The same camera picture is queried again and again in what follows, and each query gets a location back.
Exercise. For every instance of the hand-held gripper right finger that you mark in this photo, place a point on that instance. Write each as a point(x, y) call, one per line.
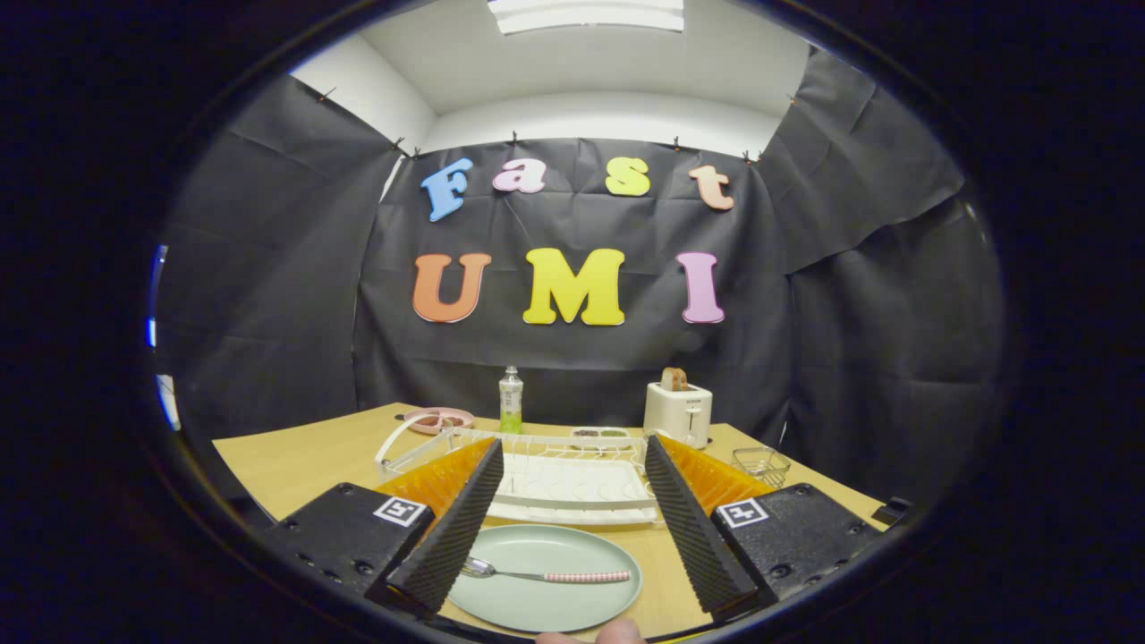
point(693, 532)

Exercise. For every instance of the black backdrop cloth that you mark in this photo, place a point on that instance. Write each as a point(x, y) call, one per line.
point(850, 313)

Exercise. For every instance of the white toaster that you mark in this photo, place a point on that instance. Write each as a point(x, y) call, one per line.
point(677, 416)

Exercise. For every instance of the brown bread slice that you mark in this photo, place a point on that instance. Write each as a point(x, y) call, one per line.
point(674, 380)

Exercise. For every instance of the pink plate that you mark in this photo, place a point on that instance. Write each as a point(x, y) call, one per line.
point(438, 420)

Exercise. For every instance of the white divided food tray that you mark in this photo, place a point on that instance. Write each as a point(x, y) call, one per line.
point(601, 436)

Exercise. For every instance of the small black holder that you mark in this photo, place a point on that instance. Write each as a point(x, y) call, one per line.
point(893, 512)

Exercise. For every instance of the light green plate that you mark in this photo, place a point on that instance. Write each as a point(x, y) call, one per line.
point(537, 544)

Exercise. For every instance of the ceiling light panel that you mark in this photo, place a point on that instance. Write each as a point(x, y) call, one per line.
point(586, 16)

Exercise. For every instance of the clear bottle with green liquid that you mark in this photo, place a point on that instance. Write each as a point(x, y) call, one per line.
point(511, 407)

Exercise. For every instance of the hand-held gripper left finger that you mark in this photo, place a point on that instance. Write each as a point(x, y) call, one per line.
point(452, 532)

